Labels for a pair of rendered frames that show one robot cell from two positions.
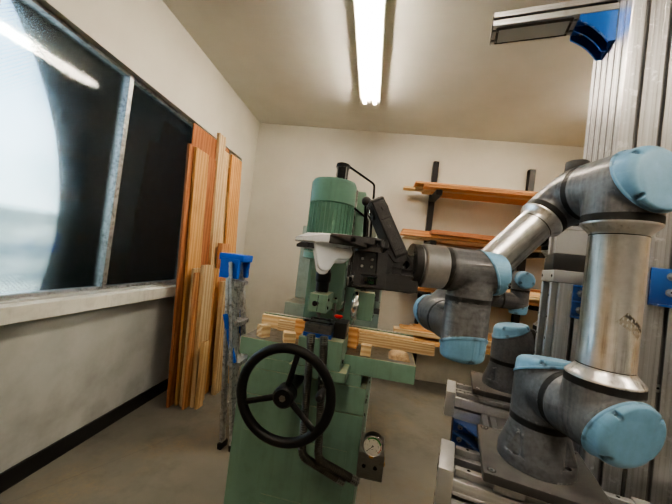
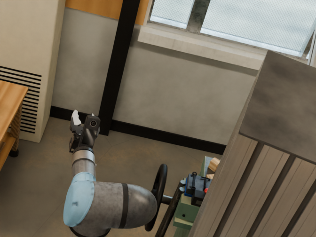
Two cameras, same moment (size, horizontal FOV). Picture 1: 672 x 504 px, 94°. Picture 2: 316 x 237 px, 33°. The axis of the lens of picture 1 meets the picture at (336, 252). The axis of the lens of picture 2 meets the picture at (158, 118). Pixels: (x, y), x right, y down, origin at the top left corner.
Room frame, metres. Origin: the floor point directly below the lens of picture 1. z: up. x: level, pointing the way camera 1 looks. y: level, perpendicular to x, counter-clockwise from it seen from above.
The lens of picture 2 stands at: (0.45, -1.43, 2.46)
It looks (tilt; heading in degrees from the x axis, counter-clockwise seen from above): 38 degrees down; 77
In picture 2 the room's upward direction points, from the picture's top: 17 degrees clockwise
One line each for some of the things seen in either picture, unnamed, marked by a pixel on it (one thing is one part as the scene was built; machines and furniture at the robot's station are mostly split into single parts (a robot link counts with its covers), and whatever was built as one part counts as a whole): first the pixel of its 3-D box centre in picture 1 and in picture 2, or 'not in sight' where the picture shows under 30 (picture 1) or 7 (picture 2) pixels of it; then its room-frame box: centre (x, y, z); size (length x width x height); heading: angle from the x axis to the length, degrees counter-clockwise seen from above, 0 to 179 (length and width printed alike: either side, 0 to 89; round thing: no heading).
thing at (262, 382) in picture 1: (318, 363); not in sight; (1.35, 0.02, 0.76); 0.57 x 0.45 x 0.09; 170
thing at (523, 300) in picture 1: (514, 301); not in sight; (1.41, -0.82, 1.12); 0.11 x 0.08 x 0.11; 83
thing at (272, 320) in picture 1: (334, 331); not in sight; (1.24, -0.03, 0.92); 0.60 x 0.02 x 0.05; 80
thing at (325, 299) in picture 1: (321, 303); not in sight; (1.25, 0.03, 1.03); 0.14 x 0.07 x 0.09; 170
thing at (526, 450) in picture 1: (537, 437); not in sight; (0.71, -0.49, 0.87); 0.15 x 0.15 x 0.10
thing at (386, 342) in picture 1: (353, 337); not in sight; (1.21, -0.10, 0.92); 0.60 x 0.02 x 0.04; 80
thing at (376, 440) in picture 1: (372, 446); not in sight; (0.98, -0.18, 0.65); 0.06 x 0.04 x 0.08; 80
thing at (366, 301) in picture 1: (363, 305); not in sight; (1.39, -0.15, 1.02); 0.09 x 0.07 x 0.12; 80
